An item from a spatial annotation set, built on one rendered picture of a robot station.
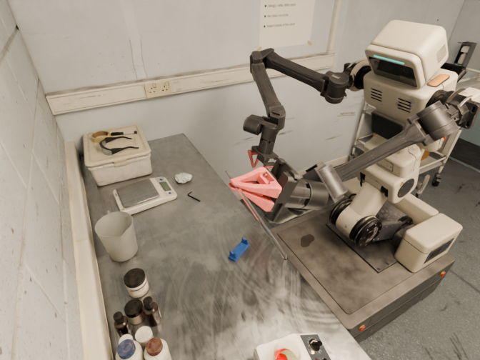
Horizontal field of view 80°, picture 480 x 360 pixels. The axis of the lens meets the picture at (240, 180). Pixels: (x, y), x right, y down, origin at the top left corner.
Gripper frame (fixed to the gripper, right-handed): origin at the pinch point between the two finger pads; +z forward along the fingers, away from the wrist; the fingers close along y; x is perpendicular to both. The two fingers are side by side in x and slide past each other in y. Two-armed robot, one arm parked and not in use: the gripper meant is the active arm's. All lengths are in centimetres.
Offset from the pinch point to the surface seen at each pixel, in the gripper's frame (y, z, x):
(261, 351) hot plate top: -44, -26, 7
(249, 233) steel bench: -45, -46, -38
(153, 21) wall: 9, -11, -140
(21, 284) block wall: -29.8, 26.3, -7.4
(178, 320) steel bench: -60, -14, -14
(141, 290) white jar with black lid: -61, -5, -27
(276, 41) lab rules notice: 27, -88, -145
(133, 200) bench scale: -59, -8, -74
